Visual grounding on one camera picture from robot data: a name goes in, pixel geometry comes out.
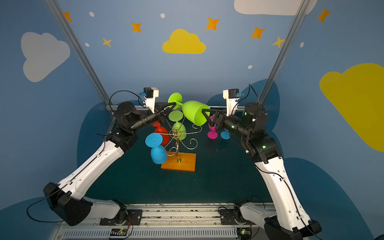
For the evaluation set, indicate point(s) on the right circuit board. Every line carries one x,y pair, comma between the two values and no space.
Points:
244,234

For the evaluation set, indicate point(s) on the left circuit board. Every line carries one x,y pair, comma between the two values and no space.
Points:
118,234

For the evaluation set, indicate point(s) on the aluminium frame right post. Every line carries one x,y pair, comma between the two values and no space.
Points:
290,37

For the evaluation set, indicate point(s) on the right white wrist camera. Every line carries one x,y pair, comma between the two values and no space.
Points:
232,97

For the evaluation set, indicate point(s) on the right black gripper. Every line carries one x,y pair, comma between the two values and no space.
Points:
218,116

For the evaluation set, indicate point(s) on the aluminium frame post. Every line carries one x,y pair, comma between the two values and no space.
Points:
290,37
64,24

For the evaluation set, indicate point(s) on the left floor edge rail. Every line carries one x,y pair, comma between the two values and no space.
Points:
111,126

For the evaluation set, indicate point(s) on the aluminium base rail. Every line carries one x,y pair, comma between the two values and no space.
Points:
165,221

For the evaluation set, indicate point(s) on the circuit board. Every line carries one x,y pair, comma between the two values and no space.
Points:
118,234
244,234

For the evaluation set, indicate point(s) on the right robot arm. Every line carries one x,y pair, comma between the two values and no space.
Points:
289,221

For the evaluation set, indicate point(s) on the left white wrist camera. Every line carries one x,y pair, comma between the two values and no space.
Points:
150,95

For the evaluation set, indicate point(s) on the pink wine glass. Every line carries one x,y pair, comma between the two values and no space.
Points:
212,134

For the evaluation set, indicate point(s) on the aluminium frame left post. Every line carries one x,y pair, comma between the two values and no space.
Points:
64,24

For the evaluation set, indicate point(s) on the orange wooden rack base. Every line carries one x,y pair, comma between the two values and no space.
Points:
185,162

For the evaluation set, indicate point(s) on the blue wine glass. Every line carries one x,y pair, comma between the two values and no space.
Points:
158,155
225,135

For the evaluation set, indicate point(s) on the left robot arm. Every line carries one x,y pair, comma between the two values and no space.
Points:
67,198

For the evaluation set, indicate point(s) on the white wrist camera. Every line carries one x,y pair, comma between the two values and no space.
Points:
150,95
232,97

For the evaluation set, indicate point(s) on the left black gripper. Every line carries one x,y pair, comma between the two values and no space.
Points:
159,111

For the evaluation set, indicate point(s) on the green wine glass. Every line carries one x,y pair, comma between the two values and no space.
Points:
193,110
178,127

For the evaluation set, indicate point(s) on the gold wire glass rack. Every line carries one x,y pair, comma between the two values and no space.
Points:
174,136

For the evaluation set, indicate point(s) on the aluminium frame back bar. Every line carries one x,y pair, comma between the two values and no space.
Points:
139,108

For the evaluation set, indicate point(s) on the red wine glass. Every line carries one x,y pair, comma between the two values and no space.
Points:
163,132

